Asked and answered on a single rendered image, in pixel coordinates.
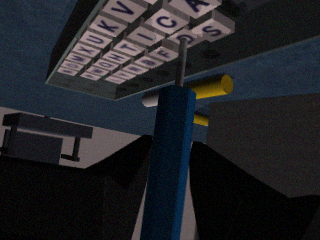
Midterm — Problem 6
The blue stylus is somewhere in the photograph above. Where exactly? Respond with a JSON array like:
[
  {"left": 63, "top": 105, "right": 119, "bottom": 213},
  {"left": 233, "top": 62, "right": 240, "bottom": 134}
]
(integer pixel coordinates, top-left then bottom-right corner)
[{"left": 140, "top": 61, "right": 197, "bottom": 240}]

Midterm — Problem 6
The keyboard with white letter keys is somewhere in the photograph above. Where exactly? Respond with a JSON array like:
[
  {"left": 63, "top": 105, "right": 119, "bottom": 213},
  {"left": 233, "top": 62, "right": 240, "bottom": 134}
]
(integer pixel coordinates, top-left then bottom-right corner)
[{"left": 45, "top": 0, "right": 320, "bottom": 101}]

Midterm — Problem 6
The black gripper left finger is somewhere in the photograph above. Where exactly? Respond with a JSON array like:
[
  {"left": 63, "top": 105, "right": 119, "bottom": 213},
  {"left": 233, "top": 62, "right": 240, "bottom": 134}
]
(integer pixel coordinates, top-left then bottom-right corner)
[{"left": 0, "top": 135, "right": 153, "bottom": 240}]

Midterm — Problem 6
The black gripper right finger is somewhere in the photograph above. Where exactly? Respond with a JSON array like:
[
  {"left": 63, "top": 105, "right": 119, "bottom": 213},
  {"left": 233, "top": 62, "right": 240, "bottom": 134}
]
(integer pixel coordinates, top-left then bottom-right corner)
[{"left": 189, "top": 141, "right": 320, "bottom": 240}]

